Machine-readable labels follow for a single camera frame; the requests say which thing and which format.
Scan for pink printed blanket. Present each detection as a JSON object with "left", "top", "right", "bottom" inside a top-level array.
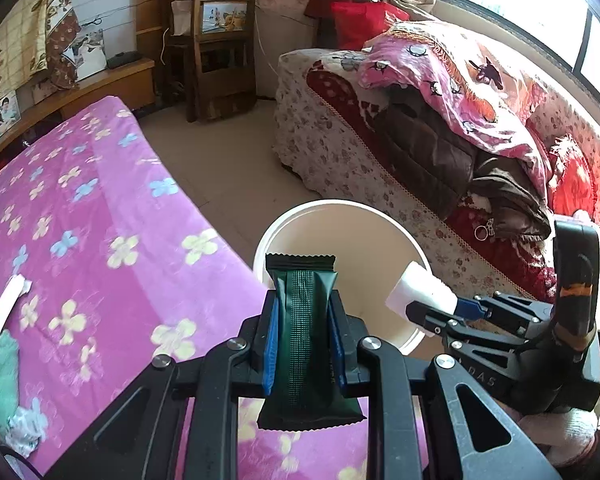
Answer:
[{"left": 357, "top": 20, "right": 553, "bottom": 196}]

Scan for wooden cabinet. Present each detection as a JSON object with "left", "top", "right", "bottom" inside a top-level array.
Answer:
[{"left": 0, "top": 57, "right": 156, "bottom": 171}]

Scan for black remote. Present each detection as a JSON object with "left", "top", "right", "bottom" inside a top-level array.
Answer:
[{"left": 106, "top": 51, "right": 141, "bottom": 68}]

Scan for person's right hand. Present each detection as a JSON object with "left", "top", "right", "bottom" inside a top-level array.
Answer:
[{"left": 507, "top": 400, "right": 600, "bottom": 467}]

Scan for teal green wrapper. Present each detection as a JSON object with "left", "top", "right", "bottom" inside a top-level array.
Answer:
[{"left": 0, "top": 332, "right": 21, "bottom": 436}]

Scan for floral covered sofa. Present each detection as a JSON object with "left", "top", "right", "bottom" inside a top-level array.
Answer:
[{"left": 272, "top": 10, "right": 600, "bottom": 321}]

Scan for dark green snack wrapper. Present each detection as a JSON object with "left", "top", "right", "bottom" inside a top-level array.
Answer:
[{"left": 256, "top": 253, "right": 368, "bottom": 431}]

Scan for white paper packet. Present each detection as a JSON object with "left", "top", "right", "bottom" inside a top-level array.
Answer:
[{"left": 385, "top": 262, "right": 458, "bottom": 338}]

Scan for brown jacket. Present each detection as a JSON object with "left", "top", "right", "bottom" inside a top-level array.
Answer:
[{"left": 380, "top": 87, "right": 553, "bottom": 241}]

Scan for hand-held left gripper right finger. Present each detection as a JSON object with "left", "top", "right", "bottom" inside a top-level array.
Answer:
[{"left": 329, "top": 290, "right": 563, "bottom": 480}]

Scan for red patterned sofa throw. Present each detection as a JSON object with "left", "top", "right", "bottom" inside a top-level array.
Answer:
[{"left": 305, "top": 57, "right": 600, "bottom": 306}]

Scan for crumpled silver wrapper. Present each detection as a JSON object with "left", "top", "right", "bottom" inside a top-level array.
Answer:
[{"left": 5, "top": 405, "right": 46, "bottom": 458}]

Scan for black cable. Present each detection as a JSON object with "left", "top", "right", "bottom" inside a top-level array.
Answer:
[{"left": 0, "top": 445, "right": 46, "bottom": 476}]

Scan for pink floral blanket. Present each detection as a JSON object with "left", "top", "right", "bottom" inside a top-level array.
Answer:
[{"left": 0, "top": 95, "right": 431, "bottom": 480}]

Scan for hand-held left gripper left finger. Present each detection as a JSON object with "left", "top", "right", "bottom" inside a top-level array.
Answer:
[{"left": 45, "top": 290, "right": 281, "bottom": 480}]

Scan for unframed photo print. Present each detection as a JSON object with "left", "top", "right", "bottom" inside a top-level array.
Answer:
[{"left": 62, "top": 30, "right": 106, "bottom": 81}]

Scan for wooden chair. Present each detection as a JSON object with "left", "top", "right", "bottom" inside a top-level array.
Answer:
[{"left": 159, "top": 0, "right": 260, "bottom": 123}]

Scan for framed photo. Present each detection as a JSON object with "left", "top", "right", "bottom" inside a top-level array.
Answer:
[{"left": 0, "top": 91, "right": 21, "bottom": 143}]

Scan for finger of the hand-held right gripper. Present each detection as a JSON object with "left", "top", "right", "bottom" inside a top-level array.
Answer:
[
  {"left": 405, "top": 301, "right": 523, "bottom": 363},
  {"left": 454, "top": 291, "right": 556, "bottom": 343}
]

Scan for red cushion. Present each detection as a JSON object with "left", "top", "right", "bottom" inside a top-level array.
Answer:
[{"left": 547, "top": 135, "right": 598, "bottom": 221}]

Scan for white plastic bucket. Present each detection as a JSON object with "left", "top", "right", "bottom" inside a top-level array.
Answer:
[{"left": 252, "top": 200, "right": 433, "bottom": 356}]

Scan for printed box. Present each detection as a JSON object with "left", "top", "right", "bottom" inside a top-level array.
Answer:
[{"left": 202, "top": 2, "right": 247, "bottom": 32}]

